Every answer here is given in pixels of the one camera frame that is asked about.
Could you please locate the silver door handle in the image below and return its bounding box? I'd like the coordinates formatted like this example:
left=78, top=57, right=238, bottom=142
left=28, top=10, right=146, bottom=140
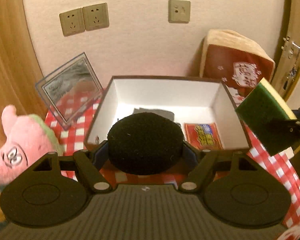
left=281, top=36, right=300, bottom=59

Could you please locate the red white checkered tablecloth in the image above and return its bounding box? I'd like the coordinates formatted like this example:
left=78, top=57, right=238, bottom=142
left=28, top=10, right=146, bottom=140
left=45, top=99, right=300, bottom=228

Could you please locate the right wall socket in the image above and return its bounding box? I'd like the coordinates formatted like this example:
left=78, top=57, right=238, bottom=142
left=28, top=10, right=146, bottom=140
left=168, top=0, right=191, bottom=23

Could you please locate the orange heat pack packet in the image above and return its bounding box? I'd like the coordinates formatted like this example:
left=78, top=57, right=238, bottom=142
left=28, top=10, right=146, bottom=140
left=184, top=123, right=223, bottom=151

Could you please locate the middle wall socket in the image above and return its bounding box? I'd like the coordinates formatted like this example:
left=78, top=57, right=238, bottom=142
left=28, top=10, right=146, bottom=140
left=82, top=3, right=109, bottom=31

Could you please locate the wall socket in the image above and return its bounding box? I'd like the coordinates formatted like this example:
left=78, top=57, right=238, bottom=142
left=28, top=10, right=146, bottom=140
left=168, top=0, right=191, bottom=23
left=82, top=3, right=109, bottom=31
left=59, top=8, right=85, bottom=37

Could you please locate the red lucky cat cushion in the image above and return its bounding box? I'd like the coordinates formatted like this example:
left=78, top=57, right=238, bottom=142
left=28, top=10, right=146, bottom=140
left=199, top=29, right=275, bottom=104

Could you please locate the key charm with tassel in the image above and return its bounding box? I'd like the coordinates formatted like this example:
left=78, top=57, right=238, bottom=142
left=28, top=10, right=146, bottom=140
left=283, top=60, right=298, bottom=91

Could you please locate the black round pad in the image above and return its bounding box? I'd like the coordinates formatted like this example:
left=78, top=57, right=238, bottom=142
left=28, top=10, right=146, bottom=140
left=107, top=113, right=184, bottom=175

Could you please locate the wooden door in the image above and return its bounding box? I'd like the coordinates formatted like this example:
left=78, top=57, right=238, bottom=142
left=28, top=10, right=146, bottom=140
left=271, top=0, right=300, bottom=100

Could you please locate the brown cardboard box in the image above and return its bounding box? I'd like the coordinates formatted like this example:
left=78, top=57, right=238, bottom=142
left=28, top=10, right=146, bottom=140
left=84, top=75, right=252, bottom=153

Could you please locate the pink plush toy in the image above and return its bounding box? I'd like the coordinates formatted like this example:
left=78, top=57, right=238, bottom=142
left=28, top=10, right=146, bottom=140
left=0, top=105, right=64, bottom=185

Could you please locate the dark patterned rolled sock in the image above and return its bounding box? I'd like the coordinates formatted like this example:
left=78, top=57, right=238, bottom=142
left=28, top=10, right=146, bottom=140
left=129, top=108, right=181, bottom=132

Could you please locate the left wall socket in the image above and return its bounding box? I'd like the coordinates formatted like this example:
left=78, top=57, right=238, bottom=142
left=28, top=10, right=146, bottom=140
left=59, top=8, right=85, bottom=37

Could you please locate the framed grey picture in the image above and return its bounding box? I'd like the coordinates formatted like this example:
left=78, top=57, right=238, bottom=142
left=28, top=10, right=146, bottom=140
left=36, top=52, right=103, bottom=130

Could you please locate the green yellow sponge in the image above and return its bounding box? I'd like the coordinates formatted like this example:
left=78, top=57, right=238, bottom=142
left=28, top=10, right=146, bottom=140
left=236, top=78, right=299, bottom=155

